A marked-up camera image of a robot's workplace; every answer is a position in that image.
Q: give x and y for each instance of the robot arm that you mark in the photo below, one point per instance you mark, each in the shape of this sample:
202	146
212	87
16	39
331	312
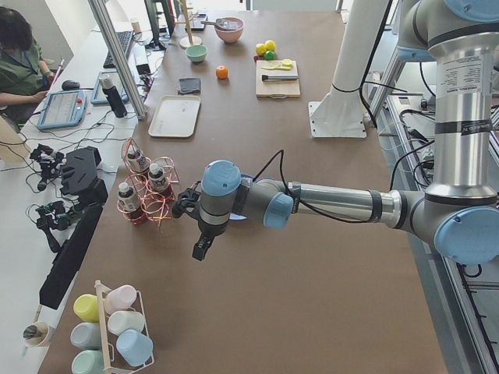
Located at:
456	214

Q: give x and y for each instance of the seated person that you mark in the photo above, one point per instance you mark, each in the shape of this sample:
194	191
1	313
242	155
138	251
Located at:
25	75

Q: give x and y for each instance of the cream rabbit tray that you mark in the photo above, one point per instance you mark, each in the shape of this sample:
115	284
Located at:
175	117

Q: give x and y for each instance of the wooden cutting board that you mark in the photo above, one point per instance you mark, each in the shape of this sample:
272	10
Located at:
276	89

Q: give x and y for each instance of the blue plate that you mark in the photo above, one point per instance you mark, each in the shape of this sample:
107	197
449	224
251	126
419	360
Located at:
240	198

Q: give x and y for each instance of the pale green cup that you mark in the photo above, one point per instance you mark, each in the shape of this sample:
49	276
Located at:
88	362

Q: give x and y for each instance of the yellow lemon upper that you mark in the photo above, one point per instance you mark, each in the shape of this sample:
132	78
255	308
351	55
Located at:
269	46

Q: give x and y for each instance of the steel muddler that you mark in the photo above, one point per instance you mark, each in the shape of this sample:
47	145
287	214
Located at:
279	78

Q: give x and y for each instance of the orange fruit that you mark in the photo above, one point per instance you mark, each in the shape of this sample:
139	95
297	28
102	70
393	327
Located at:
222	72

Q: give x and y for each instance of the light blue cup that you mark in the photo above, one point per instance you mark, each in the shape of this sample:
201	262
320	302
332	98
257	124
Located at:
135	347

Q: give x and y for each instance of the computer mouse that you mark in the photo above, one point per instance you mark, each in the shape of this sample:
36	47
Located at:
70	85

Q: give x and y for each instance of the grey cup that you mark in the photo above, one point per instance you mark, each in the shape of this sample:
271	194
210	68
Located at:
86	336

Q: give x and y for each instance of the wooden cup tree stand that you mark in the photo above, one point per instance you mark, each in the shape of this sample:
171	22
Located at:
190	39

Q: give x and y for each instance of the white wire cup rack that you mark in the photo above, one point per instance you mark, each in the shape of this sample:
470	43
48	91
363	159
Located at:
112	359

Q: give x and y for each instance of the dark tea bottle near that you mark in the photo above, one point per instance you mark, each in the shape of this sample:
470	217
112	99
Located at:
130	204

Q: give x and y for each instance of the yellow lemon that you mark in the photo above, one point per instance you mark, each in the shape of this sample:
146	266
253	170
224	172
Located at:
269	46
260	49

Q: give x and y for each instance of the dark tea bottle middle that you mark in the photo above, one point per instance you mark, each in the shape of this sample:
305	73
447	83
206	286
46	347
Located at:
158	180

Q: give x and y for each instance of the black thermos bottle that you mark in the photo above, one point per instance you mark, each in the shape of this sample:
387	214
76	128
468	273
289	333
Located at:
113	96

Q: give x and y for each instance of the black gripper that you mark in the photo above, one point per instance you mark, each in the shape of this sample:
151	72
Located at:
209	231

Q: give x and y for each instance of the green lime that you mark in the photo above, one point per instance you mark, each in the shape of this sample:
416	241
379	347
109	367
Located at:
269	55

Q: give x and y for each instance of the yellow cup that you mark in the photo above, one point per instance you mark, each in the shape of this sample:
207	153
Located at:
86	308

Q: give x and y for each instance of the dark tea bottle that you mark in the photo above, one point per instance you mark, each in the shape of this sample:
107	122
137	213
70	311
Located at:
130	204
158	180
137	161

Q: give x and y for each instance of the grey cloth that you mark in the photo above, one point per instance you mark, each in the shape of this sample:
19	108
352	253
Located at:
191	85

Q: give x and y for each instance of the blue teach pendant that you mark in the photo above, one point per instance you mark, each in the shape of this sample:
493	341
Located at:
98	98
63	109

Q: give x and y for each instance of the copper wire bottle rack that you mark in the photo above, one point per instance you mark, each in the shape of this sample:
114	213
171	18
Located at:
156	206

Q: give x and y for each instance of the dark tea bottle far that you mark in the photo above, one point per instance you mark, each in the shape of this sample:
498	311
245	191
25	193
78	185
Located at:
137	161

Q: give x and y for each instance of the metal ice scoop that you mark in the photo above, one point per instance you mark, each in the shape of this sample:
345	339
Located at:
222	23

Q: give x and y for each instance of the paper cup with brush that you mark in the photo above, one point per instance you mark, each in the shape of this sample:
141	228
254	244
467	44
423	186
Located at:
38	334

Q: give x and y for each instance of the white camera stand base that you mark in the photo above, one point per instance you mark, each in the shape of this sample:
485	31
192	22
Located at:
340	113

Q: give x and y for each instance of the green bowl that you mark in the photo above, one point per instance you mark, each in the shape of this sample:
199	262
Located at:
196	53

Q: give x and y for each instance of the lemon slice upper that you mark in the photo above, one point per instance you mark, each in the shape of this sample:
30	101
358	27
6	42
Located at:
287	62

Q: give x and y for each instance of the pink ice bowl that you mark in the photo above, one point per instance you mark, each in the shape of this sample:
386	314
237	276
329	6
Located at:
231	36

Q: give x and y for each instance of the pink cup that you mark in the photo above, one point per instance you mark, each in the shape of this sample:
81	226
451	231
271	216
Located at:
120	298

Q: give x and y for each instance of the white cup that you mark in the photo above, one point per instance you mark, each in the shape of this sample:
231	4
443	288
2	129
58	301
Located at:
121	321

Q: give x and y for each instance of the yellow lemon lower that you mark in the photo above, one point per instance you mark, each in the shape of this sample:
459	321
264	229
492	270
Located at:
260	49

